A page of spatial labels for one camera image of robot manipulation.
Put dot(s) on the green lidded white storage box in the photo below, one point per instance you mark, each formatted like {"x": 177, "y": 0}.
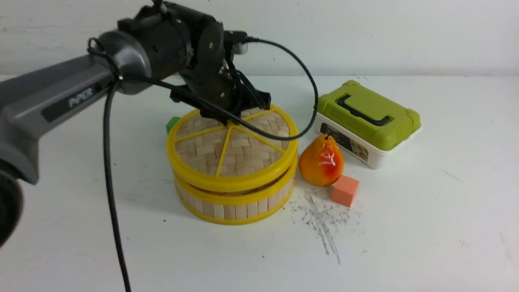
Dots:
{"x": 369, "y": 126}

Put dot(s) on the bamboo steamer basket yellow rims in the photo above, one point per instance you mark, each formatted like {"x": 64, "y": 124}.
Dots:
{"x": 241, "y": 209}

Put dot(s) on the salmon pink cube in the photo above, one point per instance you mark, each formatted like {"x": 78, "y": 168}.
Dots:
{"x": 344, "y": 191}

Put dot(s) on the yellow woven steamer lid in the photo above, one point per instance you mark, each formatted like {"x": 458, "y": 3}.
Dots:
{"x": 225, "y": 158}

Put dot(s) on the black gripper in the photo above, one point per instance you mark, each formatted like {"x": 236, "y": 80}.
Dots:
{"x": 178, "y": 39}

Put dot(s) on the orange yellow toy pear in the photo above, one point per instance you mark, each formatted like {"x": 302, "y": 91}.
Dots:
{"x": 322, "y": 162}

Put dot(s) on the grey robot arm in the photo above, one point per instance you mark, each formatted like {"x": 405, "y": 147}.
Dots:
{"x": 35, "y": 103}

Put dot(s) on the small green cube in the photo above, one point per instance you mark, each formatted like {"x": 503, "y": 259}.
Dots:
{"x": 170, "y": 124}

